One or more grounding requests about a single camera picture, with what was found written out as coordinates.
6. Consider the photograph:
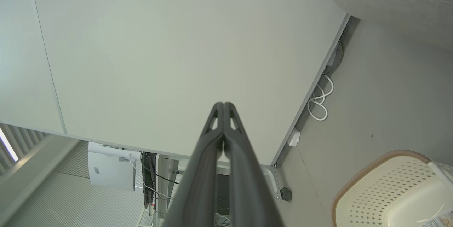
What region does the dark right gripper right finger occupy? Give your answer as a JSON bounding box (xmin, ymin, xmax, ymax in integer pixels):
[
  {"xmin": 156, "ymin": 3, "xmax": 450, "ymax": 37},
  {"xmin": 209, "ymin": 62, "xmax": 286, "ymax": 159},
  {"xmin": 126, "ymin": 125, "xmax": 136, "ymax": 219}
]
[{"xmin": 224, "ymin": 103, "xmax": 283, "ymax": 227}]

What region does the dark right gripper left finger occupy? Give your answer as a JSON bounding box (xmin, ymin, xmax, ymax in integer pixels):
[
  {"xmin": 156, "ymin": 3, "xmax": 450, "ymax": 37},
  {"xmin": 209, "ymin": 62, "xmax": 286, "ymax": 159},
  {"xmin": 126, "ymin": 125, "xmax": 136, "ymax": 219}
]
[{"xmin": 162, "ymin": 102, "xmax": 224, "ymax": 227}]

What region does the beige perforated laundry basket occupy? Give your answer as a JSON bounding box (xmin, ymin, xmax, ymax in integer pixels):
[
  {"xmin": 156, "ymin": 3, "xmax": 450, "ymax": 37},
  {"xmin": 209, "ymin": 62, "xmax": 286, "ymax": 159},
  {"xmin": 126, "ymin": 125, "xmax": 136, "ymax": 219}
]
[{"xmin": 331, "ymin": 150, "xmax": 453, "ymax": 227}]

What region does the grey partition leg with caster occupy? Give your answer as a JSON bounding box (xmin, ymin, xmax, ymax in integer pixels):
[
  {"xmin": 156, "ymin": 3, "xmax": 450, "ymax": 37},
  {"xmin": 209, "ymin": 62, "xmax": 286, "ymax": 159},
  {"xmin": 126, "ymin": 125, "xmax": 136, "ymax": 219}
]
[{"xmin": 260, "ymin": 163, "xmax": 283, "ymax": 201}]

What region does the black flat monitor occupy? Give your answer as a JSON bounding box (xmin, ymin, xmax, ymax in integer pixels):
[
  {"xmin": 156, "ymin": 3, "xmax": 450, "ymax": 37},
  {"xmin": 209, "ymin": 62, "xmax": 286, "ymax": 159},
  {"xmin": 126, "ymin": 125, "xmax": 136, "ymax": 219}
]
[{"xmin": 141, "ymin": 152, "xmax": 157, "ymax": 209}]

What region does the white power adapter box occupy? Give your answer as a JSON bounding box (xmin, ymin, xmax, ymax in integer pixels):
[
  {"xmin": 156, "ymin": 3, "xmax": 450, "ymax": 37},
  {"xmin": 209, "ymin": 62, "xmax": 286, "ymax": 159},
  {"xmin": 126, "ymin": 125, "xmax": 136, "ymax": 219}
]
[{"xmin": 287, "ymin": 128, "xmax": 301, "ymax": 147}]

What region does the white box appliance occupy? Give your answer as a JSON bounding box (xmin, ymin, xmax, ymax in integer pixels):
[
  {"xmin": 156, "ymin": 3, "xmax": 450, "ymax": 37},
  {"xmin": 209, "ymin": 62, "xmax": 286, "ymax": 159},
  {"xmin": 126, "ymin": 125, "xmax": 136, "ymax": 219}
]
[{"xmin": 87, "ymin": 141, "xmax": 141, "ymax": 192}]

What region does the white partition panel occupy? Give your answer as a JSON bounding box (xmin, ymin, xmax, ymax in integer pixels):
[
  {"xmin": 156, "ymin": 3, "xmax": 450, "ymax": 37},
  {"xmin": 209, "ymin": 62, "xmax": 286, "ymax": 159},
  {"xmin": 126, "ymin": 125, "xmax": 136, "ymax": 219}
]
[{"xmin": 30, "ymin": 0, "xmax": 351, "ymax": 165}]

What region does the printed white label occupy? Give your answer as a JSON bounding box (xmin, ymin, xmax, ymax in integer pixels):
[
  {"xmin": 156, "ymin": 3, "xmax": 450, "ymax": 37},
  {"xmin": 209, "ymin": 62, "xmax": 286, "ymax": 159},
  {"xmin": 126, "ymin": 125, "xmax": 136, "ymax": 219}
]
[{"xmin": 421, "ymin": 209, "xmax": 453, "ymax": 227}]

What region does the white desk frame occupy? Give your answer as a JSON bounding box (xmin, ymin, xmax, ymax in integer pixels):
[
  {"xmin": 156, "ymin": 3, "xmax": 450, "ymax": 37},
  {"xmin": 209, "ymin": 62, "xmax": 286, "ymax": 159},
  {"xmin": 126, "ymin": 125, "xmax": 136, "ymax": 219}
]
[{"xmin": 156, "ymin": 155, "xmax": 184, "ymax": 217}]

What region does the white coiled cable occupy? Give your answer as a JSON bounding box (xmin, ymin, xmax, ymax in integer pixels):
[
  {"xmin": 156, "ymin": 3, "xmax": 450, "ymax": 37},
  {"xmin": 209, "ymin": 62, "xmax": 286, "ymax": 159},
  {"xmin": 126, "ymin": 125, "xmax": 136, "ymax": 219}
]
[{"xmin": 307, "ymin": 74, "xmax": 334, "ymax": 121}]

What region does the black cable under partition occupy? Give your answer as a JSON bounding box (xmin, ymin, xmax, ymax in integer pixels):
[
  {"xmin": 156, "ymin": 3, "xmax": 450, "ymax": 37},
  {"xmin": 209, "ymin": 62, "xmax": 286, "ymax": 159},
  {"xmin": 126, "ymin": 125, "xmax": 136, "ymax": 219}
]
[{"xmin": 327, "ymin": 38, "xmax": 345, "ymax": 75}]

